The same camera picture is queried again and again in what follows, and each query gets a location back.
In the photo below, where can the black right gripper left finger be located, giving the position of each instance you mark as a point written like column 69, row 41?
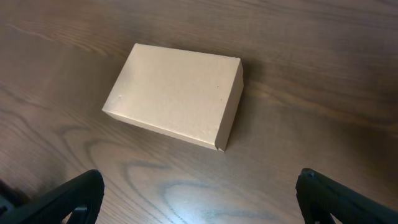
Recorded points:
column 79, row 200

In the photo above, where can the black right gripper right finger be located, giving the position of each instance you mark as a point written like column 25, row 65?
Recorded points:
column 323, row 200

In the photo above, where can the cardboard box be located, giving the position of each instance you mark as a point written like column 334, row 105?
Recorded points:
column 187, row 95

